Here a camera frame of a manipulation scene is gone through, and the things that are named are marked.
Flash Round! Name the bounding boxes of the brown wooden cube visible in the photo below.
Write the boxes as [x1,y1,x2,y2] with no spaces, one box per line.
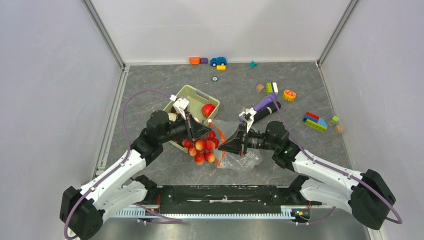
[255,84,265,93]

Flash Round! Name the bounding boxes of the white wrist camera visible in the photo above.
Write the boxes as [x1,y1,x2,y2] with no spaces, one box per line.
[169,94,190,120]
[239,107,257,132]

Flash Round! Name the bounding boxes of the orange yellow round toy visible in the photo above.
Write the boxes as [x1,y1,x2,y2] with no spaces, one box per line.
[282,89,297,102]

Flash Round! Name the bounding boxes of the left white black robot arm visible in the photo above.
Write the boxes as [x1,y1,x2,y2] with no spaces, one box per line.
[59,110,211,240]

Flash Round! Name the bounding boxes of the black microphone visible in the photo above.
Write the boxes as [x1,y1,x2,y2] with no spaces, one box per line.
[253,101,281,123]

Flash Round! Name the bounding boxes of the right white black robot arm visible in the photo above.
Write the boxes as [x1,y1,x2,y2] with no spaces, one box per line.
[218,121,396,230]

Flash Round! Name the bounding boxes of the green white toy bricks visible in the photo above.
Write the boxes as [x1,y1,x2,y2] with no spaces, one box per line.
[265,82,279,95]

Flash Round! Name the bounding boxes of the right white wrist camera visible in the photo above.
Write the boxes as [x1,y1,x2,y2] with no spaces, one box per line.
[239,107,257,132]

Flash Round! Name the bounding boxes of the small green cube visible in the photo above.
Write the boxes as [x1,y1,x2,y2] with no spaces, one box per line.
[330,115,339,125]

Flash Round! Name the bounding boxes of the yellow toy brick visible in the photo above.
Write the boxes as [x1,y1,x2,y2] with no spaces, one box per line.
[216,65,226,71]

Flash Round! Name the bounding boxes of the purple small block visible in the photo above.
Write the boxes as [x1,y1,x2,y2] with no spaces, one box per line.
[200,57,209,64]

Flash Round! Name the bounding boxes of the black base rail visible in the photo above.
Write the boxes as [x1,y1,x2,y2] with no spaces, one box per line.
[134,175,322,214]

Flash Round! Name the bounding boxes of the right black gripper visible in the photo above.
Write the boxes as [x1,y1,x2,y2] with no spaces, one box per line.
[218,122,278,157]

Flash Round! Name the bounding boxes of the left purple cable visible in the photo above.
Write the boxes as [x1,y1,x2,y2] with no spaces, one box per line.
[63,88,184,240]

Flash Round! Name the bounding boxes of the multicolour brick stack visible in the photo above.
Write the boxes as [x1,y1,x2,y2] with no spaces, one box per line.
[302,111,328,132]

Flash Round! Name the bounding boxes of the light green plastic basket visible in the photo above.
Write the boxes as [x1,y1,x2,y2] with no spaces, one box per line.
[162,84,221,154]

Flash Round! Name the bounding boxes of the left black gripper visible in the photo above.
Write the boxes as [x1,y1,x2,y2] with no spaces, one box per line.
[159,110,212,144]

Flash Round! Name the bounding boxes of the red toy apple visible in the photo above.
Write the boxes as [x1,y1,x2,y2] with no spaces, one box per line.
[201,103,216,118]

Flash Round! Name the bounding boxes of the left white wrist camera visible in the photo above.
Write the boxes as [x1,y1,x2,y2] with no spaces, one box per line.
[169,94,190,120]

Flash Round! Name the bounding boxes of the purple flashlight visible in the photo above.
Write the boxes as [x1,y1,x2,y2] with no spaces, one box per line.
[253,93,278,112]

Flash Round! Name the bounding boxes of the blue toy car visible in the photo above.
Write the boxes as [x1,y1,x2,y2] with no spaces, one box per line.
[209,56,227,67]

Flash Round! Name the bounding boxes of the orange half round block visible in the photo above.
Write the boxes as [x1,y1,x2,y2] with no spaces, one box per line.
[188,56,201,65]

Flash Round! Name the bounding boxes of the clear orange zip top bag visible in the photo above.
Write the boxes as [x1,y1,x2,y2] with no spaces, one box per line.
[208,119,263,173]

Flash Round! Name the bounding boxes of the teal triangular block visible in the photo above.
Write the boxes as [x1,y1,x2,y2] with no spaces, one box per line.
[249,60,258,69]

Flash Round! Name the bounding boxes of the tan wooden cube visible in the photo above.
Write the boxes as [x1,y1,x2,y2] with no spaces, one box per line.
[334,124,345,134]

